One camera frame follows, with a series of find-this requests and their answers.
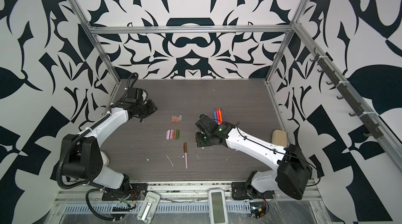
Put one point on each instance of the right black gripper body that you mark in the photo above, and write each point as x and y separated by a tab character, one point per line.
204	140

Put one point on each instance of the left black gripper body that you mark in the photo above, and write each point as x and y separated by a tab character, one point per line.
146	109

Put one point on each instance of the red pink marker pen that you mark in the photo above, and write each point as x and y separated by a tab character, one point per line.
218	116

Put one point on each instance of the orange marker pen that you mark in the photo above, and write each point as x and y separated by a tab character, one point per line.
220	115

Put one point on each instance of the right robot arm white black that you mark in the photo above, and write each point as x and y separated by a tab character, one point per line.
289	170

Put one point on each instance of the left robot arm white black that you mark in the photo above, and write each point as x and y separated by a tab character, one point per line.
81	161

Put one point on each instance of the dark brown marker pen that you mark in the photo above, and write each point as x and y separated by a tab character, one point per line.
185	155

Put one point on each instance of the beige whiteboard eraser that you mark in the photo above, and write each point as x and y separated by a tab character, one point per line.
279	138

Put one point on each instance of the white handheld display device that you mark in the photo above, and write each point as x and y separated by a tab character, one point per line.
217	206

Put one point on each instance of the small green led circuit board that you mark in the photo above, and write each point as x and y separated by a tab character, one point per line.
258	209

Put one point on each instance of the white grey remote device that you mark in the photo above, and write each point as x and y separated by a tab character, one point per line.
149	207

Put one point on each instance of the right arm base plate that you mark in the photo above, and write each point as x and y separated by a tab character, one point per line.
245	191

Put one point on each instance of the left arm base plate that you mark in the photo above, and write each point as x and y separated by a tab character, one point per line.
134	192

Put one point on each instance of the aluminium frame front rail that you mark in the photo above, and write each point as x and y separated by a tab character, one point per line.
183	191

